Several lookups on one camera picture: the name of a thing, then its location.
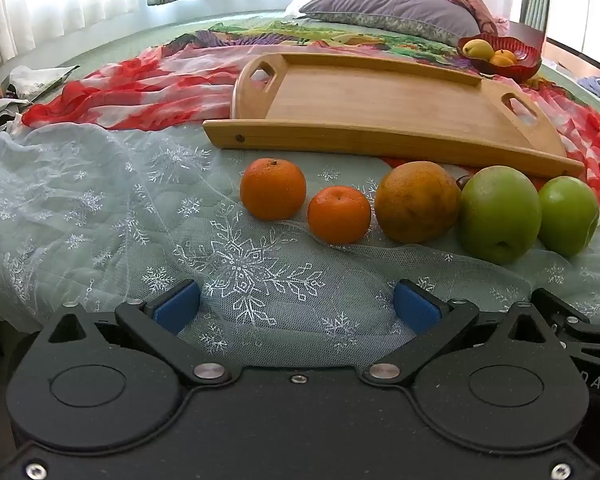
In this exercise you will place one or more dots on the large green apple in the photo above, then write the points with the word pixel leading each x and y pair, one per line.
pixel 499 214

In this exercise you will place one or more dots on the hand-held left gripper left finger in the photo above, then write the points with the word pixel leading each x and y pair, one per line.
pixel 177 306

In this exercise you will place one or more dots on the green bedspread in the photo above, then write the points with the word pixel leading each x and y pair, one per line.
pixel 105 50

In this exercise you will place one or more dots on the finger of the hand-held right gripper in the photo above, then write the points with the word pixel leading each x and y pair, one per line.
pixel 570 312

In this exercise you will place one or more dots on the crumpled newspaper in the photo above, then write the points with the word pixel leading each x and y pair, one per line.
pixel 27 85

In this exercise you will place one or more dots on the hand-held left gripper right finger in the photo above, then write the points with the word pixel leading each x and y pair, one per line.
pixel 416 307

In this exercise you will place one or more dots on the small tangerine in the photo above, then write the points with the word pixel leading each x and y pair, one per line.
pixel 339 214

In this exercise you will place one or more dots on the brown wooden furniture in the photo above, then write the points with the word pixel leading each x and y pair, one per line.
pixel 522 30

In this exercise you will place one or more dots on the large tangerine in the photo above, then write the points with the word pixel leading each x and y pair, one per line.
pixel 272 188

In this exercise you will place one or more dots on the purple pillow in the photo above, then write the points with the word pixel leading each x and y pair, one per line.
pixel 390 2

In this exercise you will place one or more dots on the red and white scarf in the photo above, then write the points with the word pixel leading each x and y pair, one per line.
pixel 145 90

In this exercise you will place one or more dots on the white pillow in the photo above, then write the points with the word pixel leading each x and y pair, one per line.
pixel 300 2

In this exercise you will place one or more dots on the large brownish orange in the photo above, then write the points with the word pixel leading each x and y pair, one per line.
pixel 416 201

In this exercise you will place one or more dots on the colourful printed scarf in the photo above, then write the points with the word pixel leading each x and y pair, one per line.
pixel 290 35

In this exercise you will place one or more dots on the white snowflake lace cloth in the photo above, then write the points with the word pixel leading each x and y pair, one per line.
pixel 105 220

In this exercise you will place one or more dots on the red glass bowl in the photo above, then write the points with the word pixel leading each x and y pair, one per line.
pixel 522 60

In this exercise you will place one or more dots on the small orange fruit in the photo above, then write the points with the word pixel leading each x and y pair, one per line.
pixel 501 61
pixel 506 54

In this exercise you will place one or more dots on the yellow pear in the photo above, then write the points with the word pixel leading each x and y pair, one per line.
pixel 475 50

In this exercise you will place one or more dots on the small green apple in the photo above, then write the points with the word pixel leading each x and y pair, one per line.
pixel 569 215

